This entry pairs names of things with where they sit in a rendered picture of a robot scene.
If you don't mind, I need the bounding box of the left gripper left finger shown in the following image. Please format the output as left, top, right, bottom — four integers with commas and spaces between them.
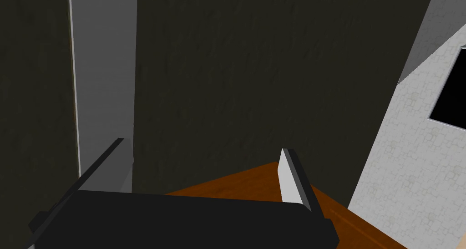
71, 137, 133, 194

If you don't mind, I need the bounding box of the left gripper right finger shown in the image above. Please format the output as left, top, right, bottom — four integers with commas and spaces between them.
278, 148, 325, 219

